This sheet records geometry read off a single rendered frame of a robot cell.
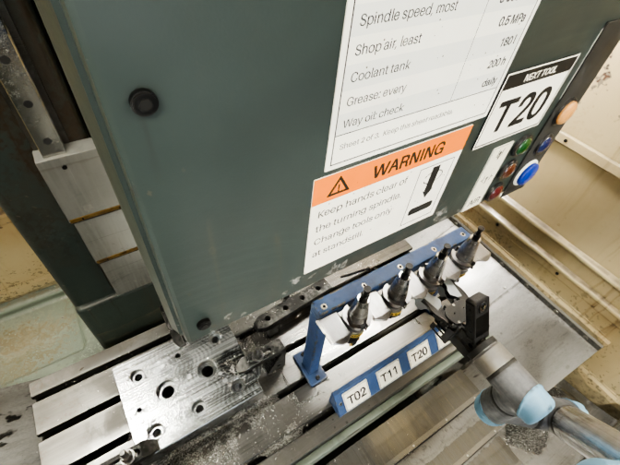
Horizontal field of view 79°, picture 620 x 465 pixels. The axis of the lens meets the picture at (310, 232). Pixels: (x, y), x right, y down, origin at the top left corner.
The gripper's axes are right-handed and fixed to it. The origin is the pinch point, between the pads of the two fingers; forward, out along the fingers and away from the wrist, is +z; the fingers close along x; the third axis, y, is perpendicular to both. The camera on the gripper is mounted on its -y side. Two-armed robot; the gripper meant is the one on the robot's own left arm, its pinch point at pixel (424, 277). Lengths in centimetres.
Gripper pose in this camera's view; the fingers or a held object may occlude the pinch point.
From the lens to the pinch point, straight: 96.1
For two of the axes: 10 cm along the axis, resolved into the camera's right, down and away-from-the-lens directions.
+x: 8.4, -3.5, 4.0
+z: -5.3, -6.8, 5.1
